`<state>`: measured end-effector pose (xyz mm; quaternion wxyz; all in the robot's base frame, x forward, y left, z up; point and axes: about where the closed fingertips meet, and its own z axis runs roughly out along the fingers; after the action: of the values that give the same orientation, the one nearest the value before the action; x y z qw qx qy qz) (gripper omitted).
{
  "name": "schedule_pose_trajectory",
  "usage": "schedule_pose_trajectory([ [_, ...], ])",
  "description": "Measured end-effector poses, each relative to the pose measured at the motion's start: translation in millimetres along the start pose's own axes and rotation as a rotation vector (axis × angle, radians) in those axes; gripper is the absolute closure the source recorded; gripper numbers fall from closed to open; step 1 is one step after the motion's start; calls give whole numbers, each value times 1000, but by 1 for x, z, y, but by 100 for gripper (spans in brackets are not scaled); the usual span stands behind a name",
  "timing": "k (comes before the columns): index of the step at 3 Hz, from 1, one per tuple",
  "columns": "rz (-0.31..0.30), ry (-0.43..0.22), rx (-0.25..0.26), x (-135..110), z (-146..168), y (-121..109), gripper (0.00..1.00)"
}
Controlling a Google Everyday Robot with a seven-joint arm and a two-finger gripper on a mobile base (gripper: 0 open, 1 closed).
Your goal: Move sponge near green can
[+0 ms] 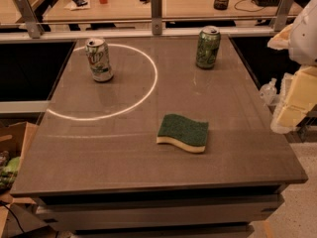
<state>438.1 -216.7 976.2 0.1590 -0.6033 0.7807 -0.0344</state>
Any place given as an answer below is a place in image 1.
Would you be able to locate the metal bracket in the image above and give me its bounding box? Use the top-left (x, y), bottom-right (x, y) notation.
top-left (269, 0), bottom-right (294, 32)
top-left (151, 0), bottom-right (162, 35)
top-left (14, 0), bottom-right (44, 39)

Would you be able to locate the green and yellow sponge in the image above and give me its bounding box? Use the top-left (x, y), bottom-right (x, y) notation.
top-left (157, 114), bottom-right (209, 154)

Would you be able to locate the grey drawer cabinet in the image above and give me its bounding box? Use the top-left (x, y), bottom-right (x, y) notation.
top-left (37, 184), bottom-right (283, 232)

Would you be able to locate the black mesh pen cup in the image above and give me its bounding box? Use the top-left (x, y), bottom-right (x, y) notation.
top-left (214, 0), bottom-right (230, 10)

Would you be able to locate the middle metal bracket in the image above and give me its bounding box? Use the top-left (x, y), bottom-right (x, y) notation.
top-left (151, 0), bottom-right (162, 35)

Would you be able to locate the clear sanitizer bottle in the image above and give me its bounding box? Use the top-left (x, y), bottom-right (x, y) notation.
top-left (260, 78), bottom-right (277, 105)

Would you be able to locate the white 7up can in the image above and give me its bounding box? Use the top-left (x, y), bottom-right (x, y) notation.
top-left (85, 38), bottom-right (113, 82)

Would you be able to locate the cardboard box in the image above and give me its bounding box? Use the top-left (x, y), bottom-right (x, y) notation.
top-left (0, 122), bottom-right (38, 204)

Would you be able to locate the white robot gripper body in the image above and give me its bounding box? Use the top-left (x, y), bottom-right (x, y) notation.
top-left (288, 0), bottom-right (317, 65)

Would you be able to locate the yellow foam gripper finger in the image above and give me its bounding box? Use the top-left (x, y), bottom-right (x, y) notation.
top-left (267, 25), bottom-right (292, 50)
top-left (270, 65), bottom-right (317, 134)

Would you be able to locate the black cable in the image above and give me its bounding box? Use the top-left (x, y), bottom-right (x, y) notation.
top-left (233, 0), bottom-right (262, 13)

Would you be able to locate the left metal bracket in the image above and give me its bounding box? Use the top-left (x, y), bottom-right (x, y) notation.
top-left (14, 0), bottom-right (44, 39)

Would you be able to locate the right metal bracket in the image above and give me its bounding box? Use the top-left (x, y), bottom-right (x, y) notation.
top-left (269, 0), bottom-right (294, 32)

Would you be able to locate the green soda can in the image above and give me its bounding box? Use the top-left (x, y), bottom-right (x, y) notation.
top-left (196, 26), bottom-right (221, 69)

